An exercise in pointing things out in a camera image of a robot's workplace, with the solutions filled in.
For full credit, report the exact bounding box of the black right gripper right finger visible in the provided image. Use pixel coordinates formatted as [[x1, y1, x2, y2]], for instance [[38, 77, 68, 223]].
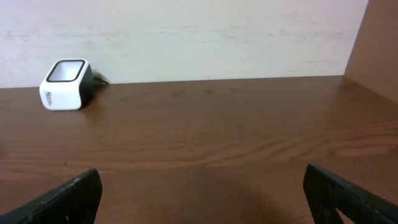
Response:
[[303, 164, 397, 224]]

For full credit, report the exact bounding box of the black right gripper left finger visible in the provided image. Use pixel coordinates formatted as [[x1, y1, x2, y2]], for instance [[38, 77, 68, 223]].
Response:
[[1, 169, 103, 224]]

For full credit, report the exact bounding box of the white barcode scanner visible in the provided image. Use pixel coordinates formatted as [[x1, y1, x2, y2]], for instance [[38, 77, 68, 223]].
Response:
[[39, 58, 94, 111]]

